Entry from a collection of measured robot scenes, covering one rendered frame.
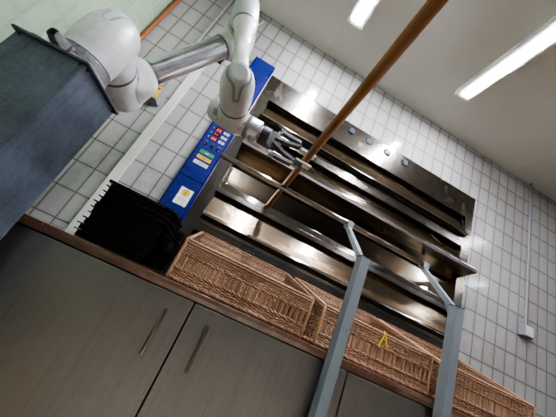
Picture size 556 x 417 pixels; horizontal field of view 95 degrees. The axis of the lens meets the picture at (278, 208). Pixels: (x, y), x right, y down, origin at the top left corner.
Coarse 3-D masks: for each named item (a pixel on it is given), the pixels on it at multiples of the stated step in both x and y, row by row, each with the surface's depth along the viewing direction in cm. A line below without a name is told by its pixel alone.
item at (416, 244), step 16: (240, 160) 162; (256, 160) 157; (272, 160) 152; (272, 176) 164; (304, 176) 155; (304, 192) 166; (320, 192) 161; (336, 192) 159; (336, 208) 169; (352, 208) 163; (368, 224) 171; (384, 224) 165; (400, 240) 172; (416, 240) 167; (416, 256) 181; (432, 256) 175; (448, 256) 170; (448, 272) 184; (464, 272) 177
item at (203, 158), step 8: (216, 128) 159; (208, 136) 157; (216, 136) 158; (224, 136) 160; (200, 144) 154; (208, 144) 155; (216, 144) 157; (224, 144) 158; (200, 152) 152; (208, 152) 154; (216, 152) 155; (192, 160) 150; (200, 160) 151; (208, 160) 152; (200, 168) 150; (208, 168) 151
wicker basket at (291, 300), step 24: (192, 240) 94; (216, 240) 141; (192, 264) 130; (216, 264) 135; (240, 264) 96; (264, 264) 145; (192, 288) 89; (216, 288) 92; (240, 288) 133; (264, 288) 96; (288, 288) 99; (264, 312) 132; (288, 312) 117
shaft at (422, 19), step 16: (432, 0) 44; (448, 0) 43; (416, 16) 47; (432, 16) 45; (416, 32) 48; (400, 48) 52; (384, 64) 56; (368, 80) 61; (352, 96) 67; (336, 128) 78; (320, 144) 88; (304, 160) 100; (288, 176) 118
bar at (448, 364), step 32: (288, 192) 124; (352, 224) 128; (352, 288) 95; (352, 320) 92; (448, 320) 107; (448, 352) 101; (320, 384) 85; (448, 384) 96; (320, 416) 81; (448, 416) 93
